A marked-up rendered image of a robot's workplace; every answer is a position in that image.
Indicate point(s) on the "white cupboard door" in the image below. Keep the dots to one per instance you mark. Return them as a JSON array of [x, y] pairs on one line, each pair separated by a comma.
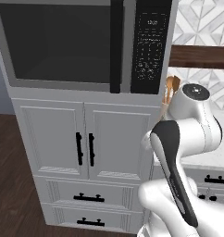
[[120, 142], [49, 135]]

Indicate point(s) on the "dark glass microwave door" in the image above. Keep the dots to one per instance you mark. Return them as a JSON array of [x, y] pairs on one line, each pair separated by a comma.
[[55, 43]]

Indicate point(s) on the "wooden spoon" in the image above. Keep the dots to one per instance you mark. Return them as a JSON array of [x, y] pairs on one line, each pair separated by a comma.
[[168, 89]]

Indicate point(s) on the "dark wooden wall shelf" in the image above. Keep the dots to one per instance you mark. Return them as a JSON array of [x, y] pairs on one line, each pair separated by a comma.
[[200, 57]]

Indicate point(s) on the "grey microwave oven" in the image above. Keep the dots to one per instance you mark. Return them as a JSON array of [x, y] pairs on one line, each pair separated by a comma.
[[149, 46]]

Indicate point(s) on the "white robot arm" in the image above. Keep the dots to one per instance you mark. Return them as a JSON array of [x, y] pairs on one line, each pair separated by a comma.
[[194, 129]]

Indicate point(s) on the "wooden spatula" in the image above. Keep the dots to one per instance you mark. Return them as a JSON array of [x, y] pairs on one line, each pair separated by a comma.
[[176, 82]]

